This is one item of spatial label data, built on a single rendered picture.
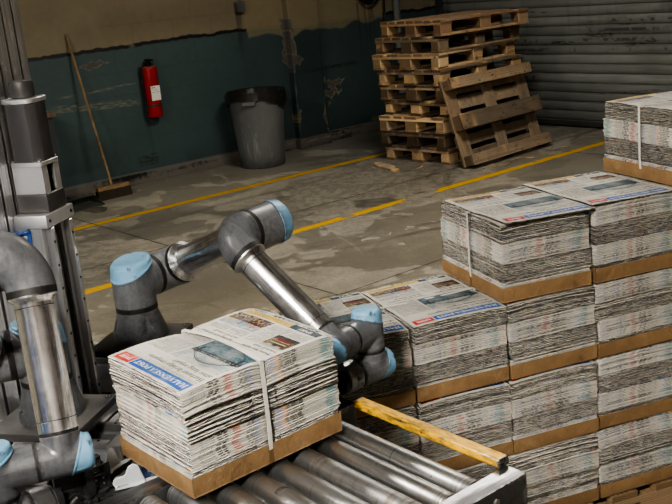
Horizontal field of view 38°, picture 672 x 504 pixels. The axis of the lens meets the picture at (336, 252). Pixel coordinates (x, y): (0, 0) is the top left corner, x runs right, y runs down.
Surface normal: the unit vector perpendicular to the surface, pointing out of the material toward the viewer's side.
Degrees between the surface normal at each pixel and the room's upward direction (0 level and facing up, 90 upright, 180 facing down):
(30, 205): 90
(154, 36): 90
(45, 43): 90
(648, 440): 90
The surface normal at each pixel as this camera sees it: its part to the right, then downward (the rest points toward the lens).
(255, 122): 0.00, 0.39
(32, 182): -0.23, 0.29
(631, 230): 0.36, 0.22
